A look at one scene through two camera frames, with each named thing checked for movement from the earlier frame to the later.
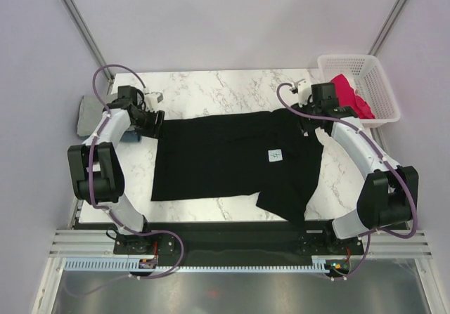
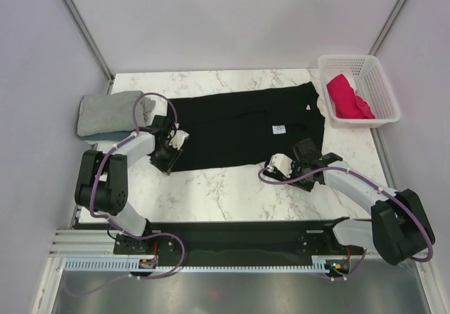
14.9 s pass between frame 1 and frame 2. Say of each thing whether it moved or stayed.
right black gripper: moved
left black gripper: moved
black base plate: stayed
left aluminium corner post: stayed
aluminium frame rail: stayed
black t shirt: moved
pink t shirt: stayed
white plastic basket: stayed
